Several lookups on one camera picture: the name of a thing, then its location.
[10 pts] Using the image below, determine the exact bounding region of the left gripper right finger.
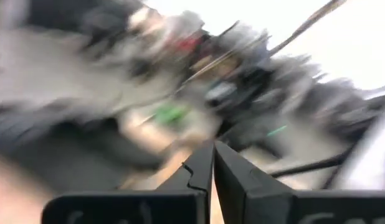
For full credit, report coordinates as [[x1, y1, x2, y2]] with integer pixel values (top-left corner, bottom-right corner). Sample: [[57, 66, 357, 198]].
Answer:
[[214, 141, 385, 224]]

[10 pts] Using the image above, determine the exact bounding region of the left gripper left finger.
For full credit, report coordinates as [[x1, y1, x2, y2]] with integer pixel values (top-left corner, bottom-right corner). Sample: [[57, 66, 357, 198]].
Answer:
[[41, 140, 214, 224]]

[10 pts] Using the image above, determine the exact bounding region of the black slide sandal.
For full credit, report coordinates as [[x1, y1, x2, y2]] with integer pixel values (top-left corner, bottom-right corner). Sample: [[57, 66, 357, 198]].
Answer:
[[0, 102, 168, 191]]

